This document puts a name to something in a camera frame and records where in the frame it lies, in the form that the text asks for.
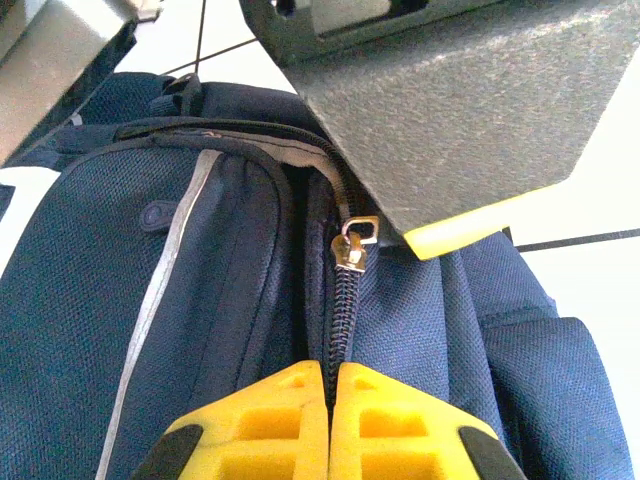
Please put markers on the navy blue backpack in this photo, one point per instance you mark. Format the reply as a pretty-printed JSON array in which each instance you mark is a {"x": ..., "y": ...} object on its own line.
[{"x": 225, "y": 300}]

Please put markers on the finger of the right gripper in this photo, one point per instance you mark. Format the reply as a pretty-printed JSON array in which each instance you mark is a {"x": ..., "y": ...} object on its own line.
[{"x": 450, "y": 125}]

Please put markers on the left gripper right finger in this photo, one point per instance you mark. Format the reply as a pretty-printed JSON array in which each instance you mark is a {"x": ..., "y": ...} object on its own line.
[{"x": 390, "y": 425}]

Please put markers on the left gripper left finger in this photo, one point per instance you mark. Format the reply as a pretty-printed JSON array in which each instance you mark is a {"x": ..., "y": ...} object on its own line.
[{"x": 270, "y": 425}]

